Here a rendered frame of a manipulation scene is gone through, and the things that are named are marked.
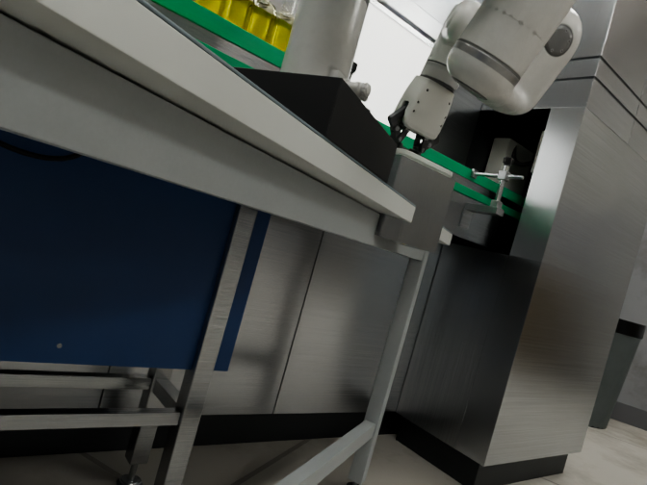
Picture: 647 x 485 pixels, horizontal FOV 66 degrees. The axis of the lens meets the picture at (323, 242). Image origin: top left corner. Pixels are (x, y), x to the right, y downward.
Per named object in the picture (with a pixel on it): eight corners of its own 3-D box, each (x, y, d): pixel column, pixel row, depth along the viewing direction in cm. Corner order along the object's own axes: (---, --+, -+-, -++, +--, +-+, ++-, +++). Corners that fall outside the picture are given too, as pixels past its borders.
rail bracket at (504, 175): (462, 228, 153) (481, 159, 153) (510, 238, 140) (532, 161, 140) (452, 225, 150) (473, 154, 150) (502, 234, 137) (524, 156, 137)
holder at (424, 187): (357, 202, 123) (366, 171, 123) (445, 216, 101) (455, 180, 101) (303, 183, 112) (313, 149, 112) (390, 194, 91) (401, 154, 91)
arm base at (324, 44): (380, 130, 71) (408, 26, 71) (349, 94, 59) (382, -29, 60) (289, 116, 77) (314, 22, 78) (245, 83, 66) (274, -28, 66)
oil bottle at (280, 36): (264, 113, 112) (289, 21, 112) (277, 112, 108) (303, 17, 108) (243, 103, 109) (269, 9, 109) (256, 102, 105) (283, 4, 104)
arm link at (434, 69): (447, 77, 102) (440, 89, 103) (419, 58, 97) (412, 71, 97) (473, 83, 96) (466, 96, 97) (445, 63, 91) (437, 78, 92)
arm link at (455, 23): (515, 15, 84) (468, -12, 82) (485, 75, 86) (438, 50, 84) (478, 27, 98) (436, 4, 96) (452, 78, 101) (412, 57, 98)
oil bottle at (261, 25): (242, 103, 109) (268, 10, 109) (254, 102, 105) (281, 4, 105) (219, 92, 106) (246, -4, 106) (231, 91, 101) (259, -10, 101)
